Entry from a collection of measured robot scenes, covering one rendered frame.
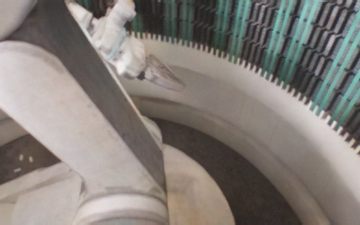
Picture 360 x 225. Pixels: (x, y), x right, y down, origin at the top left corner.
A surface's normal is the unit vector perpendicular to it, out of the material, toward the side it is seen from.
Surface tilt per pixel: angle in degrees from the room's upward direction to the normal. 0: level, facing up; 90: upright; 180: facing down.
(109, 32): 67
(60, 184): 23
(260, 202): 0
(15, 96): 90
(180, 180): 73
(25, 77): 90
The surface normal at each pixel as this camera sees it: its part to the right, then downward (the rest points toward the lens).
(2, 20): 0.33, 0.85
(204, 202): 0.03, -0.73
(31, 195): -0.36, -0.65
